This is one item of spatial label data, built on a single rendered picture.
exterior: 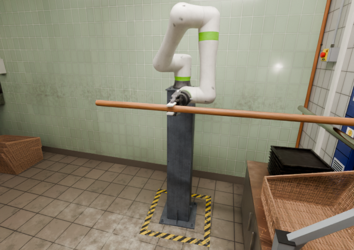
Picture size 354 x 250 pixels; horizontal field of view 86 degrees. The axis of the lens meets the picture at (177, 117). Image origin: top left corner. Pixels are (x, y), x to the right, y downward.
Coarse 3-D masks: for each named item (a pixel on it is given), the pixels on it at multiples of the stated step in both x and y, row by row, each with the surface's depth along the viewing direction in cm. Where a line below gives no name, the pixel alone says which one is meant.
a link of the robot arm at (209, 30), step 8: (208, 8) 100; (216, 8) 102; (208, 16) 100; (216, 16) 101; (208, 24) 101; (216, 24) 102; (200, 32) 105; (208, 32) 102; (216, 32) 103; (200, 40) 106; (216, 40) 105
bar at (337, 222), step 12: (300, 108) 103; (336, 132) 69; (348, 144) 61; (336, 216) 47; (348, 216) 45; (312, 228) 49; (324, 228) 47; (336, 228) 47; (276, 240) 53; (288, 240) 51; (300, 240) 50; (312, 240) 49
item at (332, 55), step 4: (324, 48) 147; (328, 48) 141; (332, 48) 139; (336, 48) 138; (324, 52) 145; (328, 52) 140; (332, 52) 139; (336, 52) 139; (324, 56) 144; (328, 56) 141; (332, 56) 140; (336, 56) 139; (324, 60) 144; (328, 60) 141; (332, 60) 141; (336, 60) 140
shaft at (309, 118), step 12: (132, 108) 91; (144, 108) 89; (156, 108) 87; (168, 108) 86; (180, 108) 85; (192, 108) 83; (204, 108) 83; (288, 120) 75; (300, 120) 74; (312, 120) 73; (324, 120) 72; (336, 120) 71; (348, 120) 70
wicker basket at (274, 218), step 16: (272, 176) 115; (288, 176) 112; (304, 176) 110; (320, 176) 108; (336, 176) 106; (352, 176) 104; (272, 192) 118; (288, 192) 115; (304, 192) 113; (320, 192) 111; (336, 192) 109; (352, 192) 102; (272, 208) 95; (288, 208) 111; (304, 208) 111; (320, 208) 111; (336, 208) 109; (352, 208) 99; (272, 224) 94; (288, 224) 100; (304, 224) 100; (272, 240) 91; (320, 240) 91; (336, 240) 92; (352, 240) 92
